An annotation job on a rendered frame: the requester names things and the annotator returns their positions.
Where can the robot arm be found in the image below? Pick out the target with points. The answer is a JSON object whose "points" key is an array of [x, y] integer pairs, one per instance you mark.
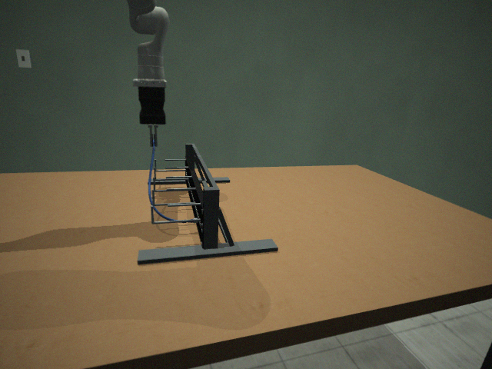
{"points": [[154, 23]]}

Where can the dark grey metal rack with cable rings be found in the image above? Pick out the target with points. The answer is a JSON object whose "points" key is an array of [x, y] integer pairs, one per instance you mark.
{"points": [[207, 213]]}

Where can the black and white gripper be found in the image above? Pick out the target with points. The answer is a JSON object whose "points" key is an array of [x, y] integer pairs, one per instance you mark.
{"points": [[151, 93]]}

